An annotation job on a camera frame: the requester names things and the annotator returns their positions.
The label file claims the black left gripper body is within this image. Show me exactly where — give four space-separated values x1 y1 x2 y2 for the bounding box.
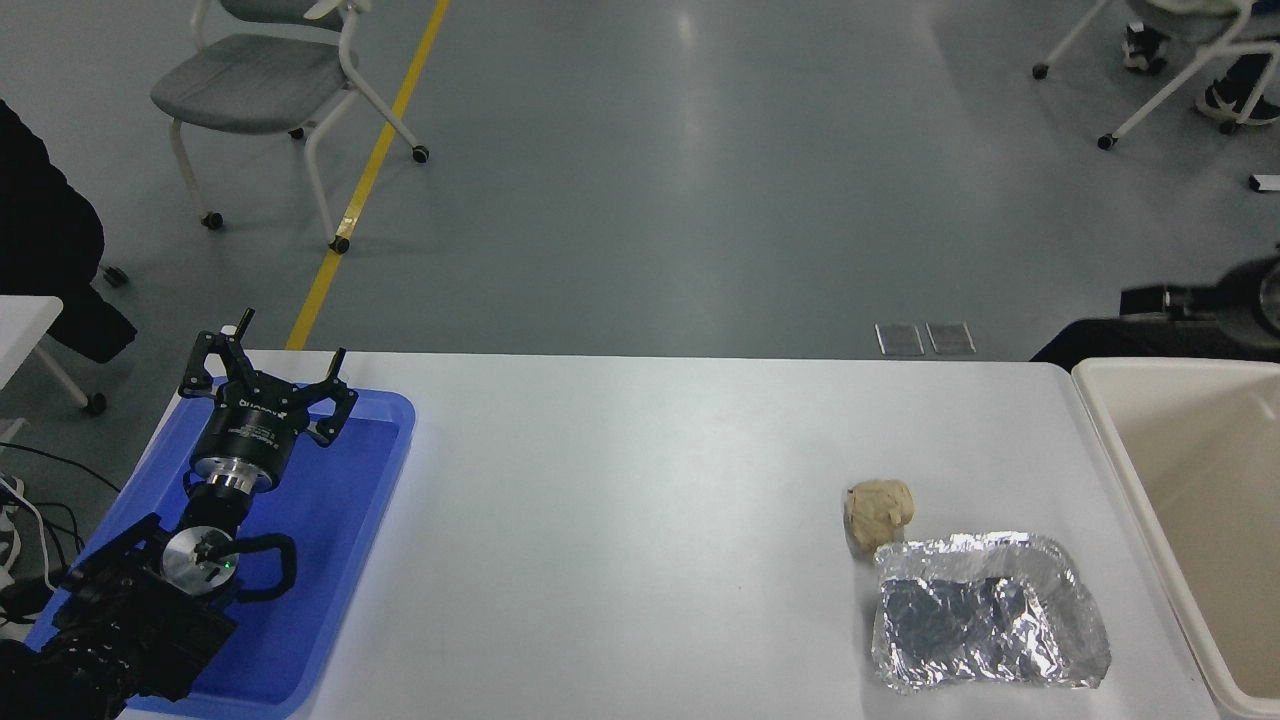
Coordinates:
192 375 307 473

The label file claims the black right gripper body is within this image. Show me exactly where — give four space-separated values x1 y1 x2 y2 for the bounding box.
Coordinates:
1215 257 1266 347

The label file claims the blue plastic tray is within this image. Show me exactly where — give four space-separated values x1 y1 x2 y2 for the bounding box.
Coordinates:
25 378 417 719

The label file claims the large pale bin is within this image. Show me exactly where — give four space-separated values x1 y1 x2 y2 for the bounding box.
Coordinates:
1072 358 1280 719

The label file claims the person on chair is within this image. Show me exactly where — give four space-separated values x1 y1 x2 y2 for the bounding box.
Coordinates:
1122 0 1280 127

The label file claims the white side table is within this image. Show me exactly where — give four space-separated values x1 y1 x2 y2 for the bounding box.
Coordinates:
0 295 109 446

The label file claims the white framed chair on casters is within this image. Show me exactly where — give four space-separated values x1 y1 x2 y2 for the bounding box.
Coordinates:
1032 0 1280 151

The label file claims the crumpled tan paper ball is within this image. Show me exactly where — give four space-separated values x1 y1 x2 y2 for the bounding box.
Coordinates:
845 480 918 553

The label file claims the crumpled foil tray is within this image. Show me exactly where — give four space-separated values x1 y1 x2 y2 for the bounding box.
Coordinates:
872 532 1113 693

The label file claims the black floor cable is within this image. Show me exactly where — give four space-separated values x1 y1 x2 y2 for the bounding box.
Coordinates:
0 438 123 581

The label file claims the white cable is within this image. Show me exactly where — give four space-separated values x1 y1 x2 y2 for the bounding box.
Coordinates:
0 473 53 593

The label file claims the grey chair with white frame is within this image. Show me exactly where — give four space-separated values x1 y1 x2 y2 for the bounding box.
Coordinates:
150 0 431 254

